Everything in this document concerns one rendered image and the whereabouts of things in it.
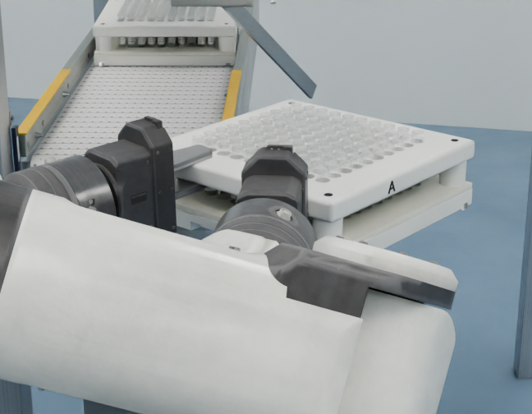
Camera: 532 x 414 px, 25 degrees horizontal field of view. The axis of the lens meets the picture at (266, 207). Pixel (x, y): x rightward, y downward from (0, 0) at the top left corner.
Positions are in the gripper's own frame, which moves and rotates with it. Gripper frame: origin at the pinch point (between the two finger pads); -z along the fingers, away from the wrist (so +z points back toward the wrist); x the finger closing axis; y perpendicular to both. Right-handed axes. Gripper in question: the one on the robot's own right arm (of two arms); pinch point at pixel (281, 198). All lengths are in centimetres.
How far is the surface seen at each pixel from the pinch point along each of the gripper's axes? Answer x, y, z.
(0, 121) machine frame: 6, -40, -38
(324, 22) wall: 70, -29, -364
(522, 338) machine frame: 95, 37, -154
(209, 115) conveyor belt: 14, -20, -68
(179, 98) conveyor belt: 14, -26, -77
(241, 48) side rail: 11, -19, -97
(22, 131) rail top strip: 10, -41, -45
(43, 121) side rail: 12, -41, -56
